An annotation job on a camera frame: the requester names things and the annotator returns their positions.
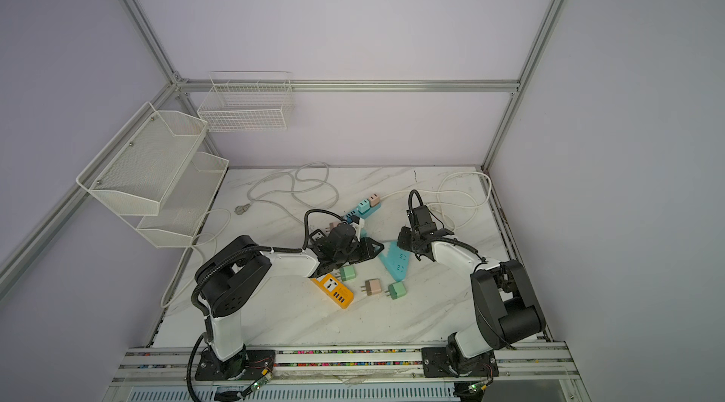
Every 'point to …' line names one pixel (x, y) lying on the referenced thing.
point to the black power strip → (313, 237)
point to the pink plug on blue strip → (374, 199)
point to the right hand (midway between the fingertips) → (401, 238)
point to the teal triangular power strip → (396, 260)
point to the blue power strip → (362, 216)
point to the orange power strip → (334, 290)
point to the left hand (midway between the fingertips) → (381, 249)
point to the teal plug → (363, 206)
